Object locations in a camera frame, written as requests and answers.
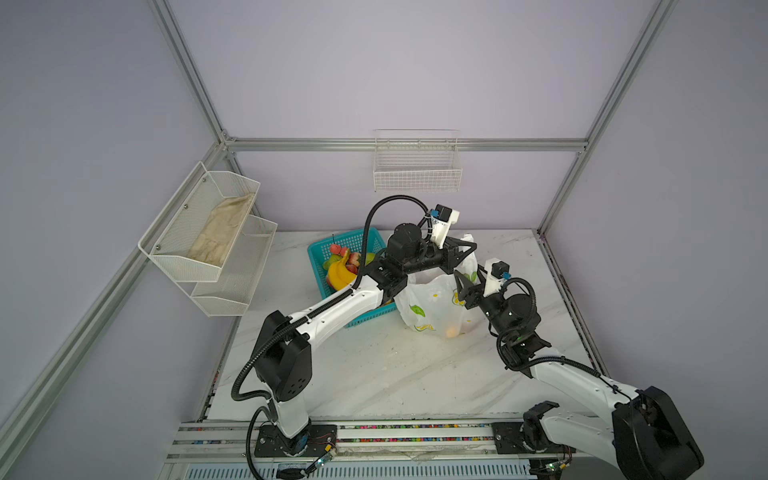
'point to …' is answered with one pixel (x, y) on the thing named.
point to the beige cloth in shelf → (219, 229)
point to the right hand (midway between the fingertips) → (464, 268)
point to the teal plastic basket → (319, 253)
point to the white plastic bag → (430, 303)
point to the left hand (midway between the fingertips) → (475, 246)
